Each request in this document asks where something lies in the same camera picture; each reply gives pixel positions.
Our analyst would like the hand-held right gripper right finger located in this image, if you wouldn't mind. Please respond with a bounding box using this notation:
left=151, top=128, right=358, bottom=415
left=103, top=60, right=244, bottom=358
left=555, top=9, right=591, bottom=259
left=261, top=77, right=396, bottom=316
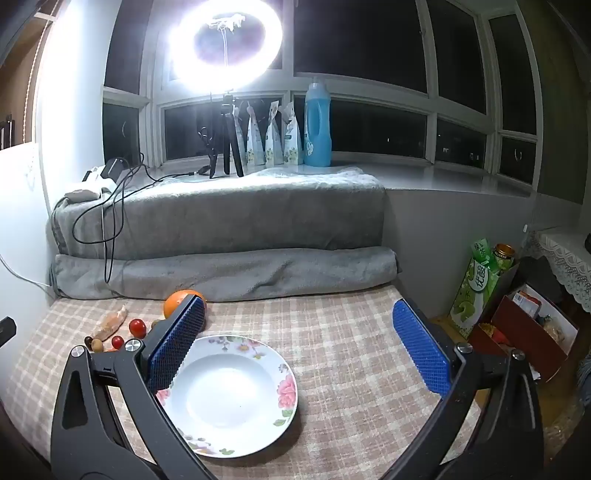
left=383, top=298, right=546, bottom=480

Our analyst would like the green carton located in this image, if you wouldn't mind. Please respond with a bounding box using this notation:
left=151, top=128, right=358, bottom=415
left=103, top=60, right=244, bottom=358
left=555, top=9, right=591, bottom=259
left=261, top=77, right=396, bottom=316
left=450, top=237, right=502, bottom=340

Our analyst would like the floral white plate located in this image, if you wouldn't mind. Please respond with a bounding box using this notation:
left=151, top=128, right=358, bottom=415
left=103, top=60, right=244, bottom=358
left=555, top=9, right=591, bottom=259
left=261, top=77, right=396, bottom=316
left=154, top=335, right=300, bottom=459

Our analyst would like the red cardboard box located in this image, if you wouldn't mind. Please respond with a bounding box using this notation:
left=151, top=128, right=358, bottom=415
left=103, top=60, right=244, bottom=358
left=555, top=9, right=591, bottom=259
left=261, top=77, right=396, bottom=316
left=468, top=284, right=580, bottom=383

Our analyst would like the white window frame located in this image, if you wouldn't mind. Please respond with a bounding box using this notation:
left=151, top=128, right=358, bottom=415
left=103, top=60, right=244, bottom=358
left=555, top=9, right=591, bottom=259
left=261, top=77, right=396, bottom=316
left=102, top=0, right=541, bottom=197

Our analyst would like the ring light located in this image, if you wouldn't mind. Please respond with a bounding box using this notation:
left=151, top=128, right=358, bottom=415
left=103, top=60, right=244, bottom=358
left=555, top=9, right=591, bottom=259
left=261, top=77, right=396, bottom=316
left=168, top=0, right=283, bottom=90

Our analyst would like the black cable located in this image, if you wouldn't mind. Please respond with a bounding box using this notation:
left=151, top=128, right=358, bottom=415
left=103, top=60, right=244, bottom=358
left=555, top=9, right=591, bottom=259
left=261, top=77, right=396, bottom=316
left=71, top=159, right=208, bottom=283

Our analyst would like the black tripod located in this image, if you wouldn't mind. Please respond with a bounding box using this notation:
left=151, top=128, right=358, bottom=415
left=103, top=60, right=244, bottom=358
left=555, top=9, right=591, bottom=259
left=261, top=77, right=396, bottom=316
left=196, top=92, right=245, bottom=180

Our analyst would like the plaid bed sheet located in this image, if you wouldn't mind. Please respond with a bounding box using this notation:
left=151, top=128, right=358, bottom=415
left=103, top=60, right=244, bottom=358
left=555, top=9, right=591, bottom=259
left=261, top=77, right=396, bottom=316
left=0, top=284, right=490, bottom=467

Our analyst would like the white refill pouch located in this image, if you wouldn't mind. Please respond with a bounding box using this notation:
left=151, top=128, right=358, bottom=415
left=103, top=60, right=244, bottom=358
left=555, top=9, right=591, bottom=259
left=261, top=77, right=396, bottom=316
left=233, top=104, right=248, bottom=164
left=264, top=100, right=284, bottom=165
left=246, top=102, right=266, bottom=166
left=281, top=102, right=304, bottom=166

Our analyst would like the white bead cord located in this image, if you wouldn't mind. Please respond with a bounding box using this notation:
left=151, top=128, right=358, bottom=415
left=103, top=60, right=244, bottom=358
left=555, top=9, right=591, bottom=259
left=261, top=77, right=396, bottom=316
left=18, top=28, right=47, bottom=144

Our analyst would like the white lace cloth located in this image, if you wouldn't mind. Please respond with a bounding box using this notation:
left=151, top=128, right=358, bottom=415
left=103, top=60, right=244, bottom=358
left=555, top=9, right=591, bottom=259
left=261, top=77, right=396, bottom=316
left=522, top=226, right=591, bottom=315

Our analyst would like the blue detergent bottle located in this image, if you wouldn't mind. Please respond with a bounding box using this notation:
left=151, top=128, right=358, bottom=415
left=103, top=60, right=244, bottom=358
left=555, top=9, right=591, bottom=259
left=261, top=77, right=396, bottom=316
left=303, top=78, right=333, bottom=168

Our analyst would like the white power strip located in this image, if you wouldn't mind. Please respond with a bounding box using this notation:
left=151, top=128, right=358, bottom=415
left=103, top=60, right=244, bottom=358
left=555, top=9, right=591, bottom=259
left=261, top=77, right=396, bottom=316
left=62, top=166, right=118, bottom=202

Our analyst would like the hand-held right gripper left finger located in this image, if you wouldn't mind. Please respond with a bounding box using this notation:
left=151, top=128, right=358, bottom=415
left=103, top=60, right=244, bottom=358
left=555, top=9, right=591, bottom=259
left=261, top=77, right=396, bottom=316
left=51, top=294, right=218, bottom=480

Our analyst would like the drink can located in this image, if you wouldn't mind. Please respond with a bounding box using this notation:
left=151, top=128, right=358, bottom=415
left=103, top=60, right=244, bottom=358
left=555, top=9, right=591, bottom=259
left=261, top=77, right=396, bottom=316
left=492, top=244, right=515, bottom=273

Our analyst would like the white cable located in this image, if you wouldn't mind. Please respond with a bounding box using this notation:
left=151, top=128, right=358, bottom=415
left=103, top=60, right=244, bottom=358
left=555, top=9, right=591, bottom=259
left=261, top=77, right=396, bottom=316
left=0, top=251, right=54, bottom=292

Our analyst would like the black power adapter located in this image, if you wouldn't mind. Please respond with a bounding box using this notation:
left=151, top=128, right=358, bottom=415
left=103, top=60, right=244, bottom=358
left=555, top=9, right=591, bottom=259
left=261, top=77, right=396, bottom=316
left=102, top=158, right=127, bottom=182

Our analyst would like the folded grey blanket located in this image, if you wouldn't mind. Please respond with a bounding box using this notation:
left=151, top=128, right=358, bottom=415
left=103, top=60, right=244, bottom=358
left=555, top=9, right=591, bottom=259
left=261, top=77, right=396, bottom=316
left=46, top=167, right=386, bottom=261

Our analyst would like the brown cardboard box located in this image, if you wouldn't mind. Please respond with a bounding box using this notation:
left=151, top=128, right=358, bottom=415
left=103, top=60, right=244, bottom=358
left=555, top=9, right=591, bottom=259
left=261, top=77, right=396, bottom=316
left=499, top=263, right=522, bottom=301

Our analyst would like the large orange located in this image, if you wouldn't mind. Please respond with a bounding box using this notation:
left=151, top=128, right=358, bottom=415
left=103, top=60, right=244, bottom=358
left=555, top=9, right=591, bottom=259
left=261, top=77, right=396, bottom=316
left=163, top=289, right=205, bottom=319

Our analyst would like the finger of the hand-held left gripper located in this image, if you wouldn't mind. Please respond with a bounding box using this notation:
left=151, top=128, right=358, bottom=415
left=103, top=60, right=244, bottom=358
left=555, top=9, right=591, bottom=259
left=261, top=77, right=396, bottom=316
left=0, top=318, right=17, bottom=352

